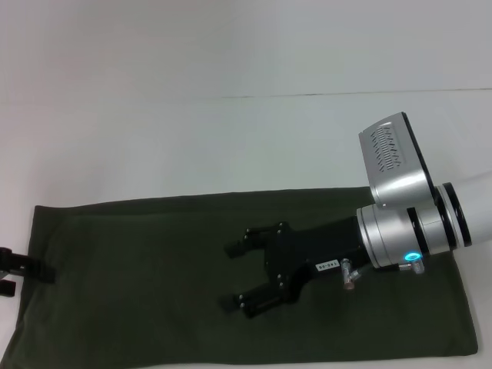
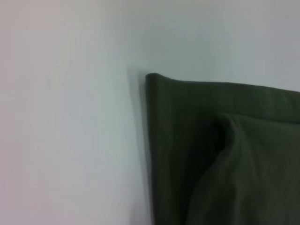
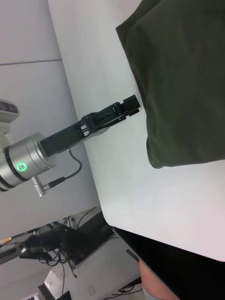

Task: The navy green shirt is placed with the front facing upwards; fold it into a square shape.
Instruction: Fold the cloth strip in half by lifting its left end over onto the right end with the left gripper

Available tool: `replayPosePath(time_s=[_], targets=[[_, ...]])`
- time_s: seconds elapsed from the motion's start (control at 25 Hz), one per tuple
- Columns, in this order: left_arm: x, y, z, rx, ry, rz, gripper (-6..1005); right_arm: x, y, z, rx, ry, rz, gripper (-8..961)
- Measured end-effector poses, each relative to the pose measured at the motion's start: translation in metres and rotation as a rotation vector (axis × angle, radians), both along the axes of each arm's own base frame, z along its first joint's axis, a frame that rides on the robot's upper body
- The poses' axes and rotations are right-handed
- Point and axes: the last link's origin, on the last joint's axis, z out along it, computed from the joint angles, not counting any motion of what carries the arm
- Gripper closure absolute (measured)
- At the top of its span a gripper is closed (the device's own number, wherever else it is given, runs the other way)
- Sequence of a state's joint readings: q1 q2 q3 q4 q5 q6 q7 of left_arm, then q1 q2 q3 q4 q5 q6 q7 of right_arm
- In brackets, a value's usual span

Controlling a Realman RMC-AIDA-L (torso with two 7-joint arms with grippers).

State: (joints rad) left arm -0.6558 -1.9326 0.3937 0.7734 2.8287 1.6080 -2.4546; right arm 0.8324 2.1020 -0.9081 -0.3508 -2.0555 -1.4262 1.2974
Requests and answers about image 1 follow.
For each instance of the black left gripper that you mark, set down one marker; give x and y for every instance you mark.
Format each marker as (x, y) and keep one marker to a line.
(5, 261)

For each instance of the dark green FREE t-shirt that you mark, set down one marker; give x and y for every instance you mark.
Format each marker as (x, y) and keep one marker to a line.
(134, 269)

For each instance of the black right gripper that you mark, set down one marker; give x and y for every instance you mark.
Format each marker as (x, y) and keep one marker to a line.
(307, 253)

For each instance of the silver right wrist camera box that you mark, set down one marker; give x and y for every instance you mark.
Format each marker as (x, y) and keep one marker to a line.
(396, 161)

